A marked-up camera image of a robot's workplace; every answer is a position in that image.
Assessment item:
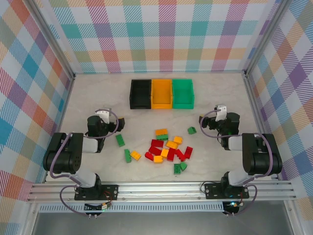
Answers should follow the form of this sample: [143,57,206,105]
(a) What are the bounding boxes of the green plastic bin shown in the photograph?
[172,78,196,110]

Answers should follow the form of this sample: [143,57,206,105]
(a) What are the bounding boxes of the black plastic bin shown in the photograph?
[129,78,153,110]

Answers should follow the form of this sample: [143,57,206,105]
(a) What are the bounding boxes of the orange plastic bin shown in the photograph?
[151,78,174,110]

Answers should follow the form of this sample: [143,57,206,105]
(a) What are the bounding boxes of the black connector board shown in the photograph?
[222,201,242,217]
[84,203,108,218]

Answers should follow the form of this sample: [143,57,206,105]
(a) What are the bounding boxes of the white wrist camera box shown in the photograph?
[214,104,228,122]
[95,107,112,124]

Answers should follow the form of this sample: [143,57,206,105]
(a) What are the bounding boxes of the aluminium side rail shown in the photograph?
[43,73,76,183]
[244,70,279,181]

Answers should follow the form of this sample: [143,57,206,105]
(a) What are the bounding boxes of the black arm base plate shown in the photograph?
[74,184,119,201]
[204,182,250,199]

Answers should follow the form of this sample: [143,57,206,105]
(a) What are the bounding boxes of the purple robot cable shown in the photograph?
[199,109,273,217]
[50,110,120,217]

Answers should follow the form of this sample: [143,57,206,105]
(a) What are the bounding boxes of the aluminium mounting rail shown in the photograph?
[26,181,298,203]

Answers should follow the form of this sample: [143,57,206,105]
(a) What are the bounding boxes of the white slotted cable duct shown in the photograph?
[39,202,224,213]

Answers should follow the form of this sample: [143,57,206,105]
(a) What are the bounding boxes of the aluminium frame post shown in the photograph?
[28,0,76,80]
[243,0,293,75]

